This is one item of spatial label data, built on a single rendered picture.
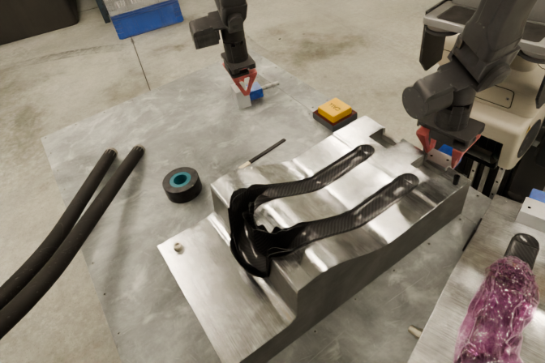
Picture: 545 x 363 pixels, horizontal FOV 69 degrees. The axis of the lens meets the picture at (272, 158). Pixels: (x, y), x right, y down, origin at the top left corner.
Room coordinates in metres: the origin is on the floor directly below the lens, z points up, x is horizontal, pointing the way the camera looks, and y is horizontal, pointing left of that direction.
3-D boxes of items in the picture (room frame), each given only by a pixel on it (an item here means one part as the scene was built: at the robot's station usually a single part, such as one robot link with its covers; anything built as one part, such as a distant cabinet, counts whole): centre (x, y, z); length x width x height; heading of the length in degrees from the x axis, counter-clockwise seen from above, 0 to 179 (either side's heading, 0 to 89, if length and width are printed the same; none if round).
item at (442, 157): (0.57, -0.36, 0.83); 0.13 x 0.05 x 0.05; 126
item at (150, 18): (3.72, 0.92, 0.11); 0.61 x 0.41 x 0.22; 106
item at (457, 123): (0.55, -0.34, 0.95); 0.10 x 0.07 x 0.07; 37
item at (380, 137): (0.59, -0.23, 0.87); 0.05 x 0.05 x 0.04; 27
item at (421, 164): (0.49, -0.28, 0.87); 0.05 x 0.05 x 0.04; 27
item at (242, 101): (0.95, 0.01, 0.83); 0.13 x 0.05 x 0.05; 105
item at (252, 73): (0.92, 0.04, 0.89); 0.07 x 0.07 x 0.09; 15
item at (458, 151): (0.54, -0.34, 0.88); 0.07 x 0.07 x 0.09; 36
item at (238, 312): (0.44, -0.05, 0.87); 0.50 x 0.26 x 0.14; 117
